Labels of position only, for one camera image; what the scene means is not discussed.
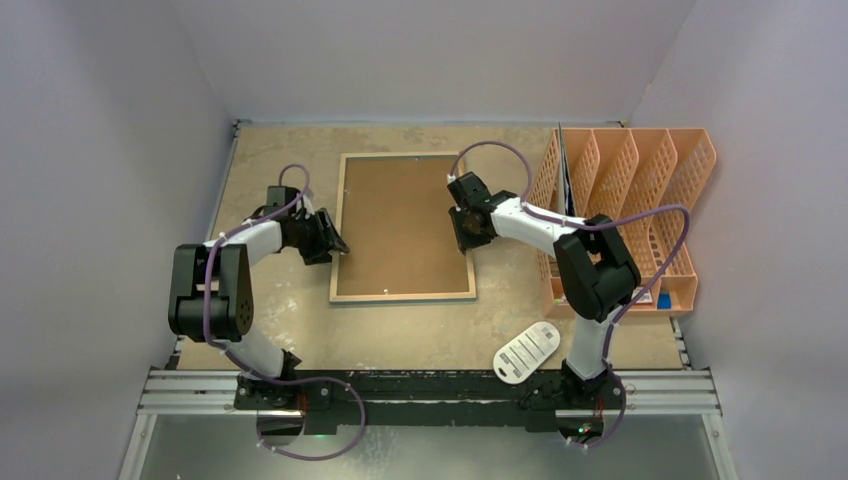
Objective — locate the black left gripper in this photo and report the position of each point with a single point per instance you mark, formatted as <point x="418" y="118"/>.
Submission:
<point x="327" y="239"/>

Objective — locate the white labelled remote tag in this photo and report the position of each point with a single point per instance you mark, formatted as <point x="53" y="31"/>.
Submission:
<point x="522" y="356"/>

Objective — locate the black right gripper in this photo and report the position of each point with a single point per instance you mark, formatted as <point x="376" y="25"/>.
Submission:
<point x="461" y="225"/>

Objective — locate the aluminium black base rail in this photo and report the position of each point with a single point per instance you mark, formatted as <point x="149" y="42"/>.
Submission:
<point x="345" y="399"/>

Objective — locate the orange plastic file organizer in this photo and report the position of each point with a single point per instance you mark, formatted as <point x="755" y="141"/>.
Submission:
<point x="620" y="172"/>

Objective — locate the small blue block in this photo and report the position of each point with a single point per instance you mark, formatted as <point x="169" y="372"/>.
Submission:
<point x="664" y="301"/>

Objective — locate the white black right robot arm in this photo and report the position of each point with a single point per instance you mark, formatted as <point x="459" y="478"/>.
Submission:
<point x="598" y="273"/>

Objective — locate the blue wooden picture frame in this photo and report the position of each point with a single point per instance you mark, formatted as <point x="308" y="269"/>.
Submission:
<point x="338" y="265"/>

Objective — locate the brown cardboard backing board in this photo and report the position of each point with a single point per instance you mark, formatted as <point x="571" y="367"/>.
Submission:
<point x="401" y="225"/>

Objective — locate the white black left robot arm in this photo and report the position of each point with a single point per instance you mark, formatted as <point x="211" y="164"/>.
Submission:
<point x="211" y="297"/>

